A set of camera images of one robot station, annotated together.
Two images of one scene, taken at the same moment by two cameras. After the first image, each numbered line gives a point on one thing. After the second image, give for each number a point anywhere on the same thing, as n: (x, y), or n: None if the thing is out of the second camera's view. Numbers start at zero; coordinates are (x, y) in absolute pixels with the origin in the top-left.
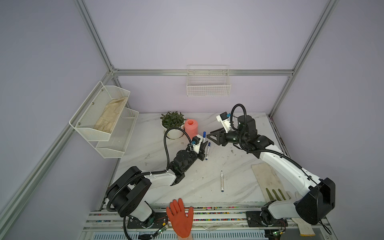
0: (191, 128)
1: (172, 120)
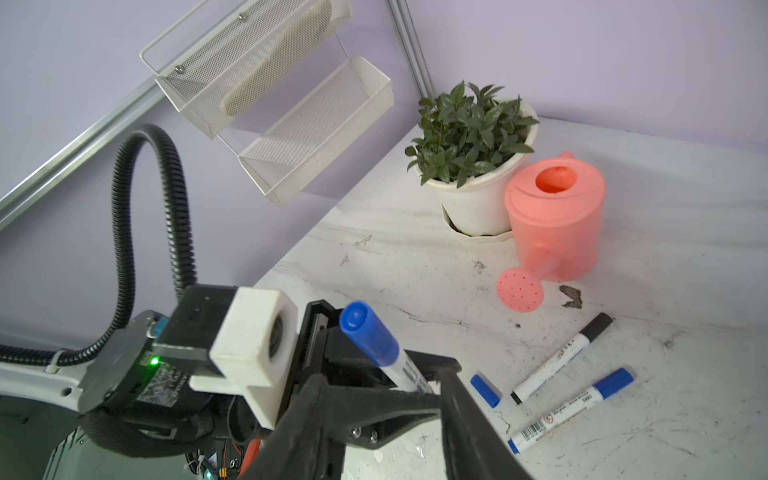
0: (555, 207)
1: (470, 149)
